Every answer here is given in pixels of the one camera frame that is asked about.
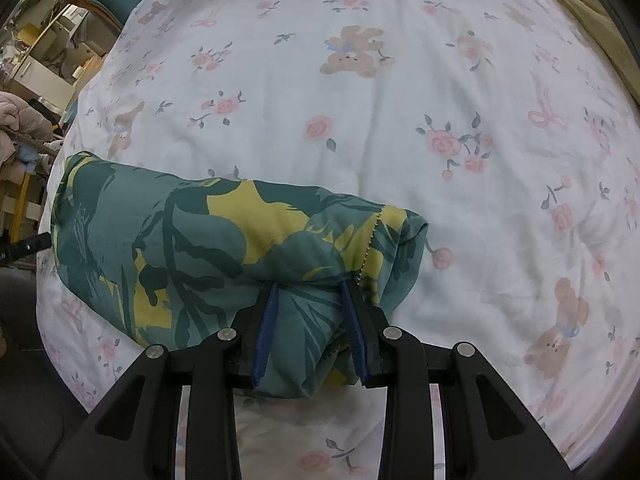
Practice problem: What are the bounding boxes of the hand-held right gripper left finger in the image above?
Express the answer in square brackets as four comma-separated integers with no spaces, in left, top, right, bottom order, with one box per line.
[47,280,281,480]

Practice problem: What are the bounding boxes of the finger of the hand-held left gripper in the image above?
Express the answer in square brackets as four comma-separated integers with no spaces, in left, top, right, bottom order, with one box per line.
[0,232,53,267]

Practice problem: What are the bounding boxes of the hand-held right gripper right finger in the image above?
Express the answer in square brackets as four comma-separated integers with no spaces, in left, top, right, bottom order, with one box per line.
[341,279,576,480]

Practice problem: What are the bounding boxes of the green yellow floral shorts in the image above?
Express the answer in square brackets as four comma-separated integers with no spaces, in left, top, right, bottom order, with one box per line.
[50,151,430,401]

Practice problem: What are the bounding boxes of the yellow wooden rack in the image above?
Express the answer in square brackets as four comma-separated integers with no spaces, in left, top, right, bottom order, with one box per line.
[0,170,48,241]

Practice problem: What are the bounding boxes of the pink padded jacket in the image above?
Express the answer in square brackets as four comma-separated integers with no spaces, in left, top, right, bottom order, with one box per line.
[0,91,58,161]

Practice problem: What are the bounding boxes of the floral bed sheet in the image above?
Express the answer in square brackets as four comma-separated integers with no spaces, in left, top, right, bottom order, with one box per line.
[35,0,640,480]

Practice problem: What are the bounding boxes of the cream duvet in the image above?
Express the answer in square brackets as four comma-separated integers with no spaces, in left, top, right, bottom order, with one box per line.
[487,0,640,91]

